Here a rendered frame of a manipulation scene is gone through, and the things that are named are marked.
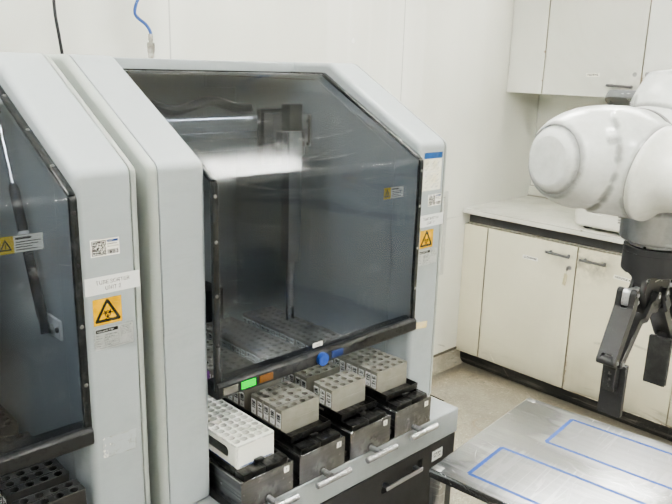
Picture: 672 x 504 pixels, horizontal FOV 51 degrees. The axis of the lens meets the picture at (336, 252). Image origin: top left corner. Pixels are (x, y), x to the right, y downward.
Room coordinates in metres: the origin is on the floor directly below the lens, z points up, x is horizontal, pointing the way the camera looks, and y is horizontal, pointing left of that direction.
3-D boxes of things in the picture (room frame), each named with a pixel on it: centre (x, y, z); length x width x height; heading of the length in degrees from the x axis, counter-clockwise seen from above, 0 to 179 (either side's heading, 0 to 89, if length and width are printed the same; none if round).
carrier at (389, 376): (1.66, -0.14, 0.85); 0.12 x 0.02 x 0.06; 133
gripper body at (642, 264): (0.87, -0.40, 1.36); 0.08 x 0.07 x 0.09; 134
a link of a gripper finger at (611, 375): (0.81, -0.34, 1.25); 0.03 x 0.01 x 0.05; 134
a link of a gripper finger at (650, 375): (0.92, -0.45, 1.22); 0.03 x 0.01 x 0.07; 44
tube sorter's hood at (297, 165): (1.67, 0.18, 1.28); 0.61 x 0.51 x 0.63; 134
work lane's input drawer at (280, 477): (1.51, 0.35, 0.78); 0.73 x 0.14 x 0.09; 44
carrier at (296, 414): (1.44, 0.08, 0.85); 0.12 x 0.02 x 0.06; 134
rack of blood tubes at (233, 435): (1.41, 0.26, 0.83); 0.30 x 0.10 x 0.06; 44
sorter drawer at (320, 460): (1.61, 0.24, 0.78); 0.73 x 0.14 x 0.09; 44
